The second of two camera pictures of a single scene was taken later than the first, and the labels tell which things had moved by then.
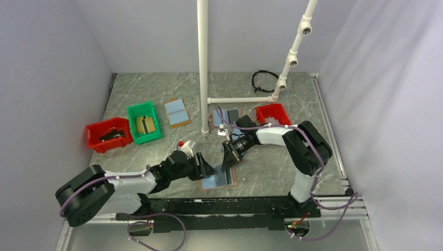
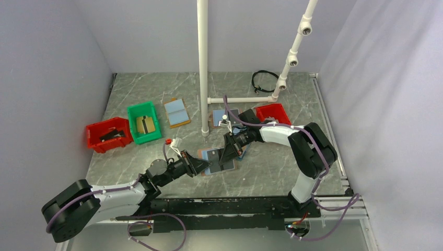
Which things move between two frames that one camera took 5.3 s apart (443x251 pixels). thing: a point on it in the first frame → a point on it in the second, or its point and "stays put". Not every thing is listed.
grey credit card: (221, 177) → (213, 156)
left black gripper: (206, 169) stays put
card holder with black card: (230, 116) stays put
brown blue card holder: (221, 180) → (214, 156)
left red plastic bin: (110, 134) stays put
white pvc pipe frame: (305, 29) stays put
